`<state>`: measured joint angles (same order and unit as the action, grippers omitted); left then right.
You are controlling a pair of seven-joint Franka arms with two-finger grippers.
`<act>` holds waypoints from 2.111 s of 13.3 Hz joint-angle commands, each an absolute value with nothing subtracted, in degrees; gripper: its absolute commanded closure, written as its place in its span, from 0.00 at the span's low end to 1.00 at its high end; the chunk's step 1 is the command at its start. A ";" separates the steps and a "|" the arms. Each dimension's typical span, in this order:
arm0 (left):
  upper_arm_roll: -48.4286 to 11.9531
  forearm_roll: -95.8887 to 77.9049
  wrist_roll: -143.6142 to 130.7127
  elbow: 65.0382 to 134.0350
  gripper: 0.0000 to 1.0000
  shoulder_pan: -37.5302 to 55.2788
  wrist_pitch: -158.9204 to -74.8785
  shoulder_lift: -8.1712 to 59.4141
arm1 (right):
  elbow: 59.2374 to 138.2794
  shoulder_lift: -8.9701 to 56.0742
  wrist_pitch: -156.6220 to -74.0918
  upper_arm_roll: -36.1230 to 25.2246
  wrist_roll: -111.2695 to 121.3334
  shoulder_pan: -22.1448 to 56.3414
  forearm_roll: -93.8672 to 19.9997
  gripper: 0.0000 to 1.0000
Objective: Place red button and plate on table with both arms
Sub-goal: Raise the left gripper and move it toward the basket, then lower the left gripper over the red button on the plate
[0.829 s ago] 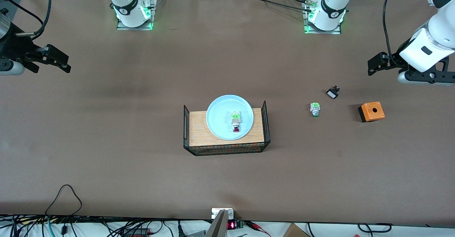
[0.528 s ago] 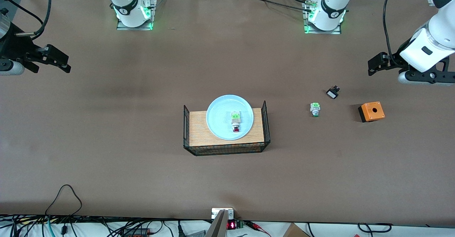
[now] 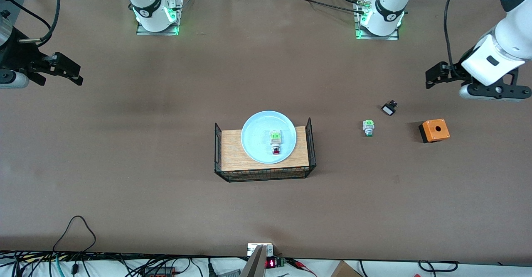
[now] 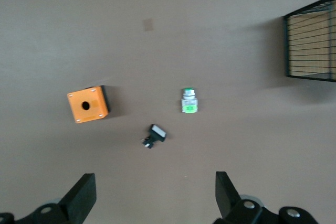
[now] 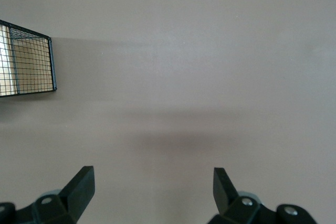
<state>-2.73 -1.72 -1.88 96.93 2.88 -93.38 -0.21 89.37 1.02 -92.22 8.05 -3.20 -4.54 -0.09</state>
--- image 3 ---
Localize red push button switch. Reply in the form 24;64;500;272
269;130;283;155

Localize light blue plate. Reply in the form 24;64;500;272
241;110;297;164

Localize brown cardboard box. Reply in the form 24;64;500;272
330;260;362;277

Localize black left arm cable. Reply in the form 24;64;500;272
442;0;464;77

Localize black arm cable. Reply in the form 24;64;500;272
17;0;61;45
442;0;464;77

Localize orange button enclosure box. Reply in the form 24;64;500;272
419;118;451;144

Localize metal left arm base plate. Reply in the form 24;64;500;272
355;0;400;41

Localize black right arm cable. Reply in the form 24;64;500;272
17;0;61;45

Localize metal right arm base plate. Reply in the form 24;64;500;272
136;0;183;36

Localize black cable across table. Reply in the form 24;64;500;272
283;0;366;14

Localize black looped cable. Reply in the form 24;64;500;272
52;216;97;255

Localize black wire rack wooden top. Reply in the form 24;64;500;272
214;118;316;183

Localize black flat loop cable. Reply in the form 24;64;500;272
418;260;458;272

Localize red alligator clip cable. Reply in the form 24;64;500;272
286;258;317;277

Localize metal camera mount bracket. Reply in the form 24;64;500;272
241;243;274;277

